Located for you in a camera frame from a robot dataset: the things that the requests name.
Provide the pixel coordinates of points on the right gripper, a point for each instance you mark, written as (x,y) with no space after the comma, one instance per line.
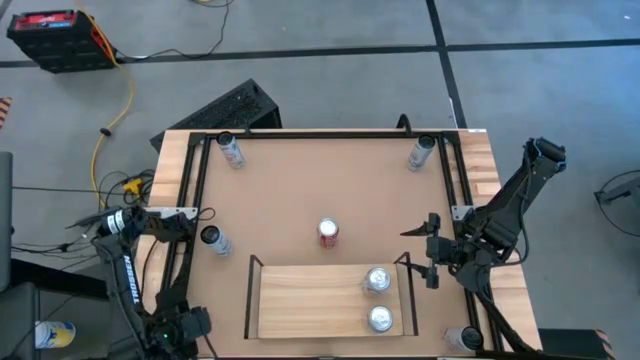
(442,252)

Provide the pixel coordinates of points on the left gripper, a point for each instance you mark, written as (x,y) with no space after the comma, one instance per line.
(185,327)

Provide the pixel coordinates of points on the silver Diet Coke can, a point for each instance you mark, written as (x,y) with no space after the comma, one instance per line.
(380,318)
(377,280)

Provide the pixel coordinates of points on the slim white beverage can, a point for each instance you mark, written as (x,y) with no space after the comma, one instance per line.
(220,244)
(231,150)
(462,339)
(420,152)

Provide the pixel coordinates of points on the red Coke can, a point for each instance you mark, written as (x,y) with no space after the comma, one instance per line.
(328,230)

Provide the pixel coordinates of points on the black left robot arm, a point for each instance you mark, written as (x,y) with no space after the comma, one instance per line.
(127,280)

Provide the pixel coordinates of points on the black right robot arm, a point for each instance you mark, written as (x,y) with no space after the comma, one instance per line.
(505,205)

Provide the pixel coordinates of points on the silver mounting plate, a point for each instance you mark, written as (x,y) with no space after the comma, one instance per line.
(175,212)
(460,212)

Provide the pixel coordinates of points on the black clip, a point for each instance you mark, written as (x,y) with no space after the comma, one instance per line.
(404,124)

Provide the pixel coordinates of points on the white and yellow can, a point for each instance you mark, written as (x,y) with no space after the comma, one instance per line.
(54,334)

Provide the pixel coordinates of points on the black floor beam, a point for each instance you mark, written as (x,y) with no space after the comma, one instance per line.
(60,280)

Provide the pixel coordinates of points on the tan table mat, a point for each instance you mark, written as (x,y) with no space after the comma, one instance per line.
(300,190)

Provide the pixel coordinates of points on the long black power brick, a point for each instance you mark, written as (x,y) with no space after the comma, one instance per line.
(82,221)

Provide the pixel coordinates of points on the yellow plug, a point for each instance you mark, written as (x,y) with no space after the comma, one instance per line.
(132,185)

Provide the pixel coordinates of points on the black box with striped corner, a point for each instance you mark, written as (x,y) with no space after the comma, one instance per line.
(570,345)

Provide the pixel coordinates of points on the grey stand with round base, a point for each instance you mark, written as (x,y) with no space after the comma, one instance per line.
(620,192)

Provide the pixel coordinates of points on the dark grey chair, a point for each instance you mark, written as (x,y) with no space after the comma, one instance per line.
(5,220)

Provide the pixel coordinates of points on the black perforated computer case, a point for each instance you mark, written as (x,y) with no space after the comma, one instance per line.
(225,112)

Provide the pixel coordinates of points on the red and black toolbox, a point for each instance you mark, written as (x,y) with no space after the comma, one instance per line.
(60,40)

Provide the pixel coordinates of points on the black metal table frame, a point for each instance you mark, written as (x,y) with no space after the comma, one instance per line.
(325,135)

